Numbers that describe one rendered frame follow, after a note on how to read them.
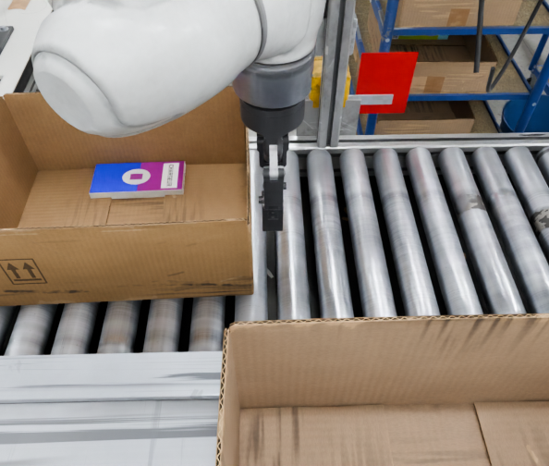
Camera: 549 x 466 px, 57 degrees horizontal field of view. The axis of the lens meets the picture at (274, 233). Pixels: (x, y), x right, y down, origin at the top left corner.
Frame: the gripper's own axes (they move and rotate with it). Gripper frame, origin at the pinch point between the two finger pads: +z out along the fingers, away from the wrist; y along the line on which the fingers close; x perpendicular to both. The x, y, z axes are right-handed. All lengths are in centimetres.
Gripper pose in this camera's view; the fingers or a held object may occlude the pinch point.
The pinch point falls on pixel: (272, 211)
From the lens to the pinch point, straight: 73.0
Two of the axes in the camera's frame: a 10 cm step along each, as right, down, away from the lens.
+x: -10.0, 0.2, -0.2
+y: -0.2, -7.7, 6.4
